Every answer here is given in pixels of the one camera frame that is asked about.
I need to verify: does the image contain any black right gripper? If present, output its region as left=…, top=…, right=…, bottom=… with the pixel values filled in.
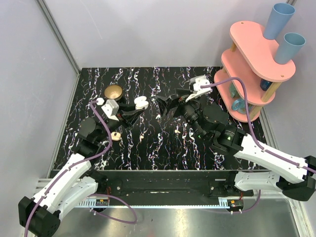
left=155, top=88, right=207, bottom=140

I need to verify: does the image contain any white earbud charging case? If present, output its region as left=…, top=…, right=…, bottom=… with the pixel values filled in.
left=134, top=96, right=149, bottom=110

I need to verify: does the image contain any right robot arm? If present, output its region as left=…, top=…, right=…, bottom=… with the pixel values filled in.
left=155, top=89, right=316, bottom=201

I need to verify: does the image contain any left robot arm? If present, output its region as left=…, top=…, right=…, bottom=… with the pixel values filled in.
left=18, top=99, right=149, bottom=237

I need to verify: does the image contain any cream earbud charging case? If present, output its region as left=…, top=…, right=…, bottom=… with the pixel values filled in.
left=111, top=132, right=121, bottom=141

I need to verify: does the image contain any gold patterned ceramic bowl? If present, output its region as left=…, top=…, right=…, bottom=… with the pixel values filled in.
left=104, top=84, right=123, bottom=101

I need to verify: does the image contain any green ceramic mug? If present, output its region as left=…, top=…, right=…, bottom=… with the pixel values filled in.
left=229, top=82, right=240, bottom=98

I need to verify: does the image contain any blue patterned mug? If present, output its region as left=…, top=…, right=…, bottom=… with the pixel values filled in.
left=231, top=98, right=246, bottom=114

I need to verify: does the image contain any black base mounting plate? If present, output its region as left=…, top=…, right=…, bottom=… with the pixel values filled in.
left=98, top=170, right=254, bottom=207

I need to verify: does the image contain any pink three-tier shelf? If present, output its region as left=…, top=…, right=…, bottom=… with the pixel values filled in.
left=214, top=21, right=296, bottom=122

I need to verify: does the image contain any dark blue object on shelf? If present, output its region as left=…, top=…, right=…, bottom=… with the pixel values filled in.
left=260, top=79, right=272, bottom=91

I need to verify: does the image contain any blue cup front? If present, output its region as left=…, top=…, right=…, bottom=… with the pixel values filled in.
left=274, top=33, right=306, bottom=65

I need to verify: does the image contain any blue cup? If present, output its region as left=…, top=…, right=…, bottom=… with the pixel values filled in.
left=274, top=33, right=306, bottom=65
left=263, top=2, right=296, bottom=40

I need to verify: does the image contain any blue cup rear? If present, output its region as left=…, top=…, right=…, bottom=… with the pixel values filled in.
left=263, top=2, right=296, bottom=40

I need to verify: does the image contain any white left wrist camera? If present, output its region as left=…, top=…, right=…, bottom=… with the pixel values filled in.
left=101, top=99, right=119, bottom=120

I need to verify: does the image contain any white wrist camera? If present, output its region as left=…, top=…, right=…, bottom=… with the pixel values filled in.
left=186, top=75, right=211, bottom=102
left=101, top=99, right=119, bottom=120

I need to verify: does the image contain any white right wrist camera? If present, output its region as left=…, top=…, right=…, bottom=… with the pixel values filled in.
left=186, top=75, right=211, bottom=102

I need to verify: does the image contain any aluminium frame rail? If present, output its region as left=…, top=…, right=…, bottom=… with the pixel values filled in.
left=35, top=0, right=81, bottom=75

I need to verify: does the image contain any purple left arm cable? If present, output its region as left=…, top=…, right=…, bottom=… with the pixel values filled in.
left=23, top=98, right=138, bottom=237

